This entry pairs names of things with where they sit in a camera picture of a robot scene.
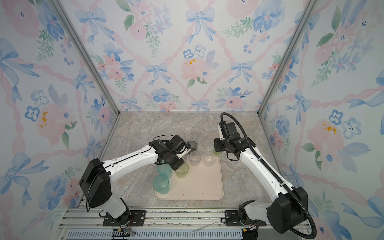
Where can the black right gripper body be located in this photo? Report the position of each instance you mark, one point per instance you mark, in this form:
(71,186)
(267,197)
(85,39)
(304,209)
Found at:
(221,145)

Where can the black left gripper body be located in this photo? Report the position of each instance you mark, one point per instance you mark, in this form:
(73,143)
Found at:
(175,162)

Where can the teal cup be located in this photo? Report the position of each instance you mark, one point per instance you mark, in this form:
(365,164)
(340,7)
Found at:
(165,170)
(161,184)

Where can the tall light green cup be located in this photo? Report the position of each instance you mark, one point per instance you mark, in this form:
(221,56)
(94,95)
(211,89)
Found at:
(182,171)

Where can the grey smoky cup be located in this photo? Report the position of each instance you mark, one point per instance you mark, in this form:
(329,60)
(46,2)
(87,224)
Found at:
(193,145)

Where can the clear cup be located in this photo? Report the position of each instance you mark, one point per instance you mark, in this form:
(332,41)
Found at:
(194,135)
(208,158)
(195,158)

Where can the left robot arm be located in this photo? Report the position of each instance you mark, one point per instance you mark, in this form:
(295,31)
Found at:
(96,182)

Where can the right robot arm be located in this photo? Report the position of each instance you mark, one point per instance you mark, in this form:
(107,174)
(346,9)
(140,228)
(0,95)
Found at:
(289,206)

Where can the beige rectangular tray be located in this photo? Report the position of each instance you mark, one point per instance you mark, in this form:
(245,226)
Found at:
(202,182)

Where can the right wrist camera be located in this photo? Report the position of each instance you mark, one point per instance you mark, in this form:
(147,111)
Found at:
(221,132)

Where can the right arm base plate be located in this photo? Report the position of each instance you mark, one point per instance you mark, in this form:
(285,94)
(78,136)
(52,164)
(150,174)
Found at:
(238,218)

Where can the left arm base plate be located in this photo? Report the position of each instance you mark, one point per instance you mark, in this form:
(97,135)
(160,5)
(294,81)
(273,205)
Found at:
(133,218)

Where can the aluminium frame rail base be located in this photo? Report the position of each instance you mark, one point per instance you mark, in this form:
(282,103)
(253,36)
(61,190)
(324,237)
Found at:
(164,224)

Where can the left aluminium corner post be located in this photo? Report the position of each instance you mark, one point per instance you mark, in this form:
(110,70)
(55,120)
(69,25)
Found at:
(81,49)

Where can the aluminium corner post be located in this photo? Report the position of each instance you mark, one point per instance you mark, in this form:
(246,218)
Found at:
(304,20)
(81,49)

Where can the right aluminium corner post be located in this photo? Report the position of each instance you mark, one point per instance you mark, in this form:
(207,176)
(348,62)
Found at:
(304,20)

